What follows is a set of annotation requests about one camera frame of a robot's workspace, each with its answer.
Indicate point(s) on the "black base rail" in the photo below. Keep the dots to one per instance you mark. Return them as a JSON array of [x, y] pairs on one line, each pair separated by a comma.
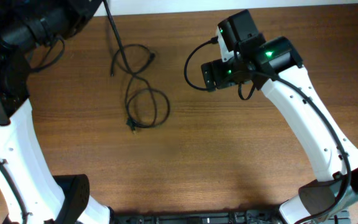
[[245, 217]]

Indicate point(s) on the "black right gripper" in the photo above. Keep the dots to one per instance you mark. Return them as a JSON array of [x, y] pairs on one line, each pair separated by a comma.
[[220, 79]]

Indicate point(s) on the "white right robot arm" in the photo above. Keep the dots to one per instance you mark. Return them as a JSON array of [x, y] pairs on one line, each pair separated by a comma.
[[276, 69]]

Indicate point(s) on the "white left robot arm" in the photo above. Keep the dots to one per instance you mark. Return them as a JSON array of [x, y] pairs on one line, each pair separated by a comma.
[[31, 192]]

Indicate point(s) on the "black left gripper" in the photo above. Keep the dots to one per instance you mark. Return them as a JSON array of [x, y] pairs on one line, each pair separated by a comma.
[[79, 13]]

